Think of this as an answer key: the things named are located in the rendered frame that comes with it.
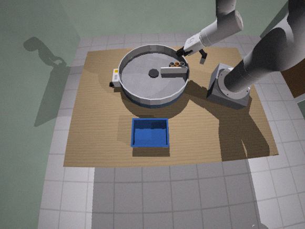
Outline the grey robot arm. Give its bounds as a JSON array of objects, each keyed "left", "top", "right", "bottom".
[{"left": 201, "top": 0, "right": 305, "bottom": 99}]

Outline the grey round turning table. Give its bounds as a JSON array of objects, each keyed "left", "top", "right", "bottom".
[{"left": 109, "top": 44, "right": 190, "bottom": 109}]

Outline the blue open box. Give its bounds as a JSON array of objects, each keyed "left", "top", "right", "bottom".
[{"left": 131, "top": 118, "right": 169, "bottom": 148}]

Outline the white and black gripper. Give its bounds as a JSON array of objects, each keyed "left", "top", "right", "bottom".
[{"left": 176, "top": 32, "right": 207, "bottom": 57}]

